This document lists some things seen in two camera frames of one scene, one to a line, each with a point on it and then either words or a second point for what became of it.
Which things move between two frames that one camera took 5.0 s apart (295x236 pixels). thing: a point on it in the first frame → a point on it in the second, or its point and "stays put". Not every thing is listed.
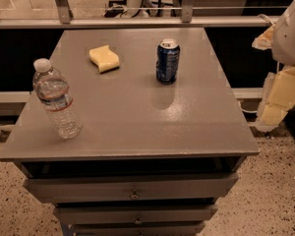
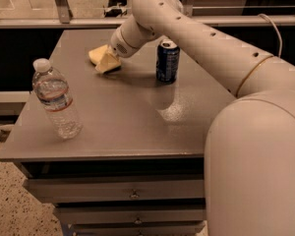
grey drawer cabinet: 152,158 stays put
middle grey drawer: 129,214 stays put
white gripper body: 290,38 → 119,45
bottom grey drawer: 183,229 stays put
